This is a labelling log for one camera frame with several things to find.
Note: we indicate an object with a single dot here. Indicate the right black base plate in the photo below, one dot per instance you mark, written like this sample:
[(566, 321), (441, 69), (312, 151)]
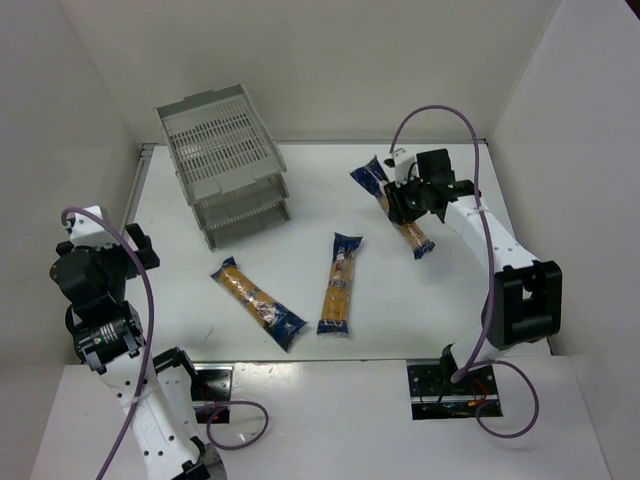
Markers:
[(433, 397)]

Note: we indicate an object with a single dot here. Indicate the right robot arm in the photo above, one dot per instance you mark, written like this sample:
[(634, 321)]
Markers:
[(524, 299)]

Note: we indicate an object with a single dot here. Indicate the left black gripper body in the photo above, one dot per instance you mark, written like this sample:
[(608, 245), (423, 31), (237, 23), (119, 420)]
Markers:
[(141, 248)]

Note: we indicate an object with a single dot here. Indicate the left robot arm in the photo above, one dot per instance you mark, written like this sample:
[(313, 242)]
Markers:
[(154, 395)]

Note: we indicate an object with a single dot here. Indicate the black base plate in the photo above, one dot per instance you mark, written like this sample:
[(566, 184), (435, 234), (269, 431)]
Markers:
[(433, 397), (212, 385)]

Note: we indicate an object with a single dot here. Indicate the aluminium rail left edge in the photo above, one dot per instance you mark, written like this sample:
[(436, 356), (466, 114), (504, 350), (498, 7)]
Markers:
[(92, 272)]

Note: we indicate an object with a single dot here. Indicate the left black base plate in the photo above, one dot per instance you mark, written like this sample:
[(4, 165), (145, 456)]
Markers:
[(212, 385)]

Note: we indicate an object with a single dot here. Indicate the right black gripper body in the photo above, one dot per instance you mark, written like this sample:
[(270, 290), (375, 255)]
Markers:
[(398, 201)]

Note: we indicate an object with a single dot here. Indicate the grey stacked tray shelf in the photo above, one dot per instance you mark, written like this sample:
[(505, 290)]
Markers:
[(230, 169)]

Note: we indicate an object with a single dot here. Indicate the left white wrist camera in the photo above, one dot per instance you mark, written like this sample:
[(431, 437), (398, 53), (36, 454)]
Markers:
[(88, 231)]

